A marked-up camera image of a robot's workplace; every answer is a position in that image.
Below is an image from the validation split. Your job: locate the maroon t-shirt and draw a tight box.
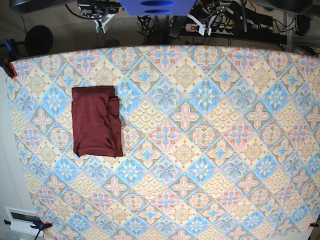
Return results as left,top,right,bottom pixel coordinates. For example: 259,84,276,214
71,85,123,158

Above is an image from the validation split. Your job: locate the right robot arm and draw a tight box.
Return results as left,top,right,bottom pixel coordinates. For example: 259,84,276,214
64,0,123,20

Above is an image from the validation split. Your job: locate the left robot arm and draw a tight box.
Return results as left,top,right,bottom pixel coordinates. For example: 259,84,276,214
192,0,248,20

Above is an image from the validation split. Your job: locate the patterned tablecloth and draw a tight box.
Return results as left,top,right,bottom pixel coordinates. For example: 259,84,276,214
5,45,320,240

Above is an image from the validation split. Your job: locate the white power strip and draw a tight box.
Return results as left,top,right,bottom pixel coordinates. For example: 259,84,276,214
184,23,234,36

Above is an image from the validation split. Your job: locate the black round stool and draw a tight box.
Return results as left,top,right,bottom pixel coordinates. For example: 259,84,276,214
24,25,54,56

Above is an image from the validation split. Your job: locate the left table clamp lower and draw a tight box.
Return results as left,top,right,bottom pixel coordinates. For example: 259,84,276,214
4,220,53,240

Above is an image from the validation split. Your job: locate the table clamp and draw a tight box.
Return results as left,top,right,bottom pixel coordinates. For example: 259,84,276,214
4,220,53,240
309,222,319,228
0,39,17,79

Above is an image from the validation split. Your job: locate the left table clamp upper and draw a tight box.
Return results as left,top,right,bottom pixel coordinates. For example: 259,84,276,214
0,39,17,79

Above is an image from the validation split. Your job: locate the right table clamp lower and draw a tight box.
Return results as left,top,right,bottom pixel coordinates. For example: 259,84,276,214
309,222,319,228

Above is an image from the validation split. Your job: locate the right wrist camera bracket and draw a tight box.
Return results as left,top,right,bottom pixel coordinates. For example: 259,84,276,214
94,13,116,34

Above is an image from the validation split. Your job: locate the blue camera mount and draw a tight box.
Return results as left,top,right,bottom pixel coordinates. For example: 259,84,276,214
119,0,196,16

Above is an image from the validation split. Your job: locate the white wall vent panel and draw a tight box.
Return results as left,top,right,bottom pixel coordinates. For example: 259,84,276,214
4,206,41,237

